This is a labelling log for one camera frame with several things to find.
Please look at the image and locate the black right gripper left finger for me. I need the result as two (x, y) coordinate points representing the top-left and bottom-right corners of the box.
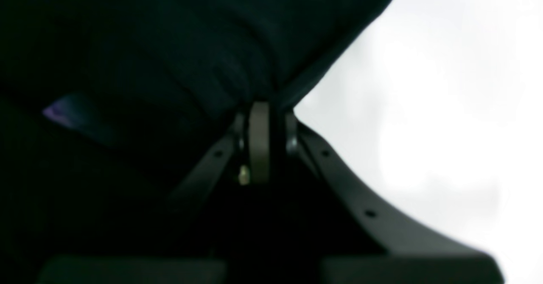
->
(38, 101), (272, 284)

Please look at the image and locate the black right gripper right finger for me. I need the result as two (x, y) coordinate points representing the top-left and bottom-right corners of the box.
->
(285, 111), (504, 284)

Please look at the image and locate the black graphic t-shirt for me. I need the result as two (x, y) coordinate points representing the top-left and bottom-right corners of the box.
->
(1, 0), (392, 241)

